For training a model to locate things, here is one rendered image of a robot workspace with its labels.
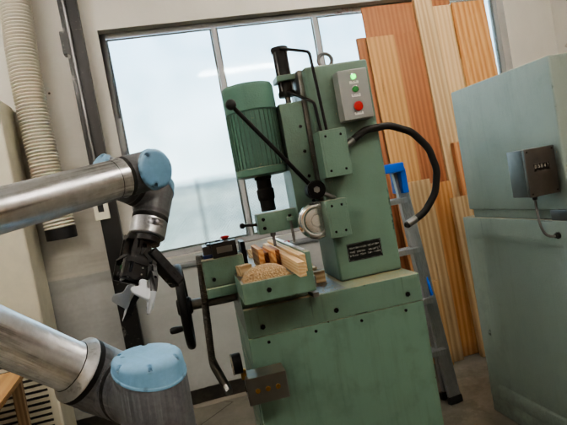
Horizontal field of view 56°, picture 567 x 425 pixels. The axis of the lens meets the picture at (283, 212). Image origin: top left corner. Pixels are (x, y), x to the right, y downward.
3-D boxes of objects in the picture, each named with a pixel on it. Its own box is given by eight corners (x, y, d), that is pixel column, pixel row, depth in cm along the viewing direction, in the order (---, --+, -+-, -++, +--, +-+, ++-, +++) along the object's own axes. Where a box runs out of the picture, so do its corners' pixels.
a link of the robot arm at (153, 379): (150, 457, 104) (134, 368, 103) (105, 438, 115) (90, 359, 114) (211, 422, 115) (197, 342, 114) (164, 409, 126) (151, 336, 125)
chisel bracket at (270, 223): (257, 238, 189) (253, 214, 188) (296, 230, 191) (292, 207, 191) (261, 239, 182) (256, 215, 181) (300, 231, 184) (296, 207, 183)
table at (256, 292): (203, 281, 208) (201, 266, 208) (280, 265, 214) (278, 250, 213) (211, 313, 149) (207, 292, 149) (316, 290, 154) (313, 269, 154)
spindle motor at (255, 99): (234, 181, 192) (218, 94, 191) (283, 173, 195) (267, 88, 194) (240, 180, 175) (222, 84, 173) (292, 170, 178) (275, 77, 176)
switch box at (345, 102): (339, 123, 178) (332, 75, 177) (368, 119, 180) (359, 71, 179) (345, 121, 172) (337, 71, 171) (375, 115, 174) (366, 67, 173)
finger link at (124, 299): (103, 311, 133) (117, 278, 132) (126, 316, 136) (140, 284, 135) (105, 318, 130) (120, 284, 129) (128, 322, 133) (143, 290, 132)
